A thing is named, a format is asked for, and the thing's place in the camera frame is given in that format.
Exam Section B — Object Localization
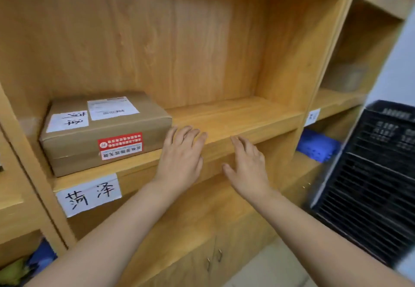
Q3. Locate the person's left hand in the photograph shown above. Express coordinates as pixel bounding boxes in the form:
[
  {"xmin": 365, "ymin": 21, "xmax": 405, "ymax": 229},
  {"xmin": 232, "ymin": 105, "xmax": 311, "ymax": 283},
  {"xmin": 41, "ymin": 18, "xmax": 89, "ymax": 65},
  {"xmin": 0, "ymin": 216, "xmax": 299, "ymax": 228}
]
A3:
[{"xmin": 155, "ymin": 125, "xmax": 208, "ymax": 188}]

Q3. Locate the person's right hand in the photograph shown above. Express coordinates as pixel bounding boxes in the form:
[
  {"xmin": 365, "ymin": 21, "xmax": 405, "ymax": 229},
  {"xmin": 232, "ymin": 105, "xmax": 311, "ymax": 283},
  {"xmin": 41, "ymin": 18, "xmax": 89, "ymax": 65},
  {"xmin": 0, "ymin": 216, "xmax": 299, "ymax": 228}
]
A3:
[{"xmin": 222, "ymin": 135, "xmax": 273, "ymax": 200}]

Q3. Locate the person's right forearm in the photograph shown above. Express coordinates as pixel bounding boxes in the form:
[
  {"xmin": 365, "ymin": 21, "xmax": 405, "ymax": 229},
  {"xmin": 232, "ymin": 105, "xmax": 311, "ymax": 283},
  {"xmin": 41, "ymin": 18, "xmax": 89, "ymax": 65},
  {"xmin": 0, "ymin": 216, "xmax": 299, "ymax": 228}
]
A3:
[{"xmin": 241, "ymin": 189, "xmax": 415, "ymax": 287}]

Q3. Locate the person's left forearm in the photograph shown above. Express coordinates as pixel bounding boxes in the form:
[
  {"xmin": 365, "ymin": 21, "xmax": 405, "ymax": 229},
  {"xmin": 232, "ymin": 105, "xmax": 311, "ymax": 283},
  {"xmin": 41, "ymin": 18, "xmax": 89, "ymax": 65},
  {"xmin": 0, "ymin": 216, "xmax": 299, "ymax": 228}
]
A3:
[{"xmin": 24, "ymin": 180, "xmax": 195, "ymax": 287}]

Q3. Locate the wooden shelf cabinet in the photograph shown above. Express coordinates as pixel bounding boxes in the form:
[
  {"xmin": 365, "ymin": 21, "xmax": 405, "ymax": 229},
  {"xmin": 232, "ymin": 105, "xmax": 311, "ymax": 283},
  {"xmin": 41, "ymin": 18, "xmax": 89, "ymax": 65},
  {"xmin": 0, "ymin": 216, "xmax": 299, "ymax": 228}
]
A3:
[{"xmin": 0, "ymin": 0, "xmax": 415, "ymax": 287}]

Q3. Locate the brown cardboard parcel box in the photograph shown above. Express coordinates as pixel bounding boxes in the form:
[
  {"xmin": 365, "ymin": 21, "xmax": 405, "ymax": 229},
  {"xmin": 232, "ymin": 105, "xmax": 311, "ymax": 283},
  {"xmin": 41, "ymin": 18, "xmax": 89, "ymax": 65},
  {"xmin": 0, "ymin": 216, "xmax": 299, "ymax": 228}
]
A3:
[{"xmin": 39, "ymin": 91, "xmax": 173, "ymax": 178}]

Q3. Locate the blue plastic item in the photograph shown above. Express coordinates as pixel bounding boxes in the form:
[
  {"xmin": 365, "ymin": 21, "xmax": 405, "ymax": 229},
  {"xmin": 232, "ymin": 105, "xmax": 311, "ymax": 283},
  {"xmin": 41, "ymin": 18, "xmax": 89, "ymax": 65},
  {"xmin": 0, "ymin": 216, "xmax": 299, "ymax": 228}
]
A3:
[{"xmin": 296, "ymin": 129, "xmax": 341, "ymax": 163}]

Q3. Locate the small white shelf label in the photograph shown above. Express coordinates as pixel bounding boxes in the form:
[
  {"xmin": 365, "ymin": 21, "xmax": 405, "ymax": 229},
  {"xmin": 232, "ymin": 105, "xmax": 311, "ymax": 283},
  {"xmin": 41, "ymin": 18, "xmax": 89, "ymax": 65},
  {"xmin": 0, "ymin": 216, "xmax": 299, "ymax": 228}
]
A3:
[{"xmin": 304, "ymin": 109, "xmax": 321, "ymax": 127}]

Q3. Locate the white handwritten shelf label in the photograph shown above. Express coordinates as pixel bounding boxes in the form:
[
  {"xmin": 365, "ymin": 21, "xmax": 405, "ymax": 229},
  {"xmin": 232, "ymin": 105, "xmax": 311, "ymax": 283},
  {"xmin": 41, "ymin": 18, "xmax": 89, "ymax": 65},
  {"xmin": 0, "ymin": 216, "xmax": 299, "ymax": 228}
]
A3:
[{"xmin": 56, "ymin": 173, "xmax": 122, "ymax": 218}]

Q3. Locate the stack of black plastic crates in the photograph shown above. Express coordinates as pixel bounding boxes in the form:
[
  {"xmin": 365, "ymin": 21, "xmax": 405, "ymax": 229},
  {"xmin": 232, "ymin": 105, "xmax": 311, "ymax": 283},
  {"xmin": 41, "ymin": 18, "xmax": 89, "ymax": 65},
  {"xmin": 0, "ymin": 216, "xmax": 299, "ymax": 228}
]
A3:
[{"xmin": 310, "ymin": 100, "xmax": 415, "ymax": 267}]

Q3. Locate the grey box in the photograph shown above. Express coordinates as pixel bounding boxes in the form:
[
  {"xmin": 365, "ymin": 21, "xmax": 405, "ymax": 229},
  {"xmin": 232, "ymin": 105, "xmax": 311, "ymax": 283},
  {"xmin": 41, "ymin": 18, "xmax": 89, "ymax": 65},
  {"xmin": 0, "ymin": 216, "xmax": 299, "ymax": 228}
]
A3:
[{"xmin": 321, "ymin": 63, "xmax": 368, "ymax": 92}]

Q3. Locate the blue bag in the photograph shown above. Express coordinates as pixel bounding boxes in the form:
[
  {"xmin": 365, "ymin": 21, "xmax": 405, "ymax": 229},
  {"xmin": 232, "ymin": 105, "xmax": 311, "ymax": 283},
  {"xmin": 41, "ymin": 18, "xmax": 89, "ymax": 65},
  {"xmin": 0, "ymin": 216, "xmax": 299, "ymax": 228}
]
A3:
[{"xmin": 26, "ymin": 238, "xmax": 58, "ymax": 276}]

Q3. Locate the yellow-green item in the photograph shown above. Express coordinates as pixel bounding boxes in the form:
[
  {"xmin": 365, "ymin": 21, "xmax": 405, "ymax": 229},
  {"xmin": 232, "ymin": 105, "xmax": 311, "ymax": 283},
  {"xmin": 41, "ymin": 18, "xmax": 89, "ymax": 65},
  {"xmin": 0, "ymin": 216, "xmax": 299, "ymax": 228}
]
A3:
[{"xmin": 0, "ymin": 256, "xmax": 31, "ymax": 287}]

